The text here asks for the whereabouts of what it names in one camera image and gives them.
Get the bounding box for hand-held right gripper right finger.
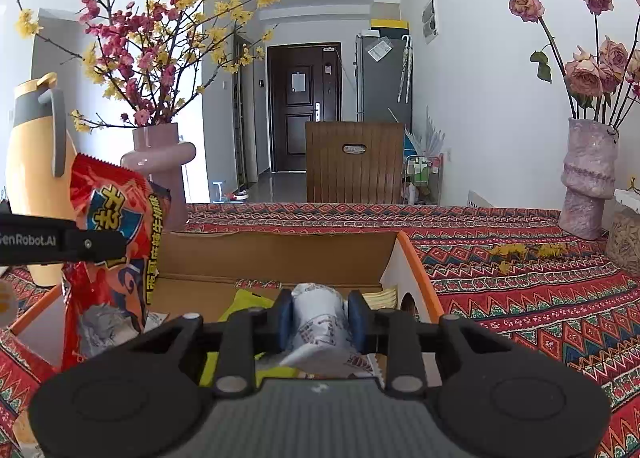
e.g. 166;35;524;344
347;289;525;399

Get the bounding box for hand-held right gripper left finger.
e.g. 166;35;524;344
117;289;296;399

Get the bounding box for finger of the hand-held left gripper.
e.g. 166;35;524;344
62;225;127;262

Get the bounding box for red snack packet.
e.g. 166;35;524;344
60;153;172;373

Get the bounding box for white printed snack packet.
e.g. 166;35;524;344
279;282;373;369

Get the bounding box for green snack packet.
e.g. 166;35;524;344
200;288;301;386

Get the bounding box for red cardboard box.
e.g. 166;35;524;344
10;230;446;389

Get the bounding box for yellow thermos jug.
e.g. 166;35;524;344
4;73;78;289

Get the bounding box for mauve glass vase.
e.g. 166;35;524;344
120;123;197;234

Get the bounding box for wooden chair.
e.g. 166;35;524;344
305;120;405;205

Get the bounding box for small storage cart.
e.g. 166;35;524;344
404;153;443;206

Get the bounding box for fallen yellow petals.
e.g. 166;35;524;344
487;242;568;274

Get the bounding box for dark entrance door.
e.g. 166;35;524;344
266;42;343;174

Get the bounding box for red and yellow blossom branches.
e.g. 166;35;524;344
10;0;283;131

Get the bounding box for grey refrigerator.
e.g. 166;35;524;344
355;33;413;124

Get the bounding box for white folded umbrella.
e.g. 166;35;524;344
397;35;415;104

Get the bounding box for textured pink vase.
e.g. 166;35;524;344
558;117;620;241

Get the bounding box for clear storage jar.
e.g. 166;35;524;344
605;188;640;279

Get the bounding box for dried pink roses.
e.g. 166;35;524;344
501;0;640;126

